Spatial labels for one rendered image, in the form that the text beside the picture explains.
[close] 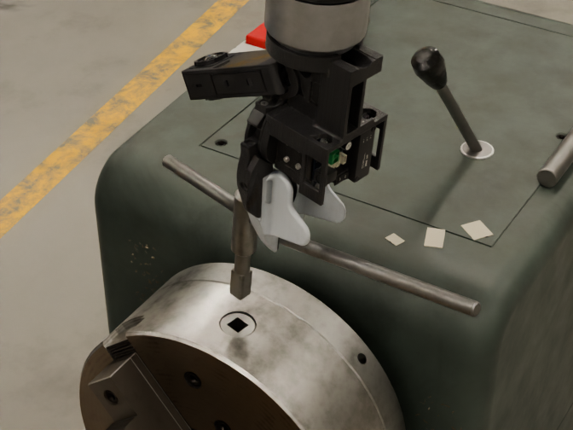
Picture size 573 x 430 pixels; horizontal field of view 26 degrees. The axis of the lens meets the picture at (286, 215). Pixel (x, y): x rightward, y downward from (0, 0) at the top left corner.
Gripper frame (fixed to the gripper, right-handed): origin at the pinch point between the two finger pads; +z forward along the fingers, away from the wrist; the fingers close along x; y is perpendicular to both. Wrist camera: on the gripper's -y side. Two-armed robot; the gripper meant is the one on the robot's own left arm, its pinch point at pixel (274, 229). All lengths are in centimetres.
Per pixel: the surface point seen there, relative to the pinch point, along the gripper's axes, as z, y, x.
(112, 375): 18.3, -9.9, -9.6
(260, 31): 13, -37, 38
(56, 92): 153, -211, 140
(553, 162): 8.0, 5.8, 36.8
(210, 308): 13.8, -6.9, -0.1
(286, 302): 13.5, -2.5, 5.5
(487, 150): 10.6, -2.0, 36.7
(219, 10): 152, -213, 214
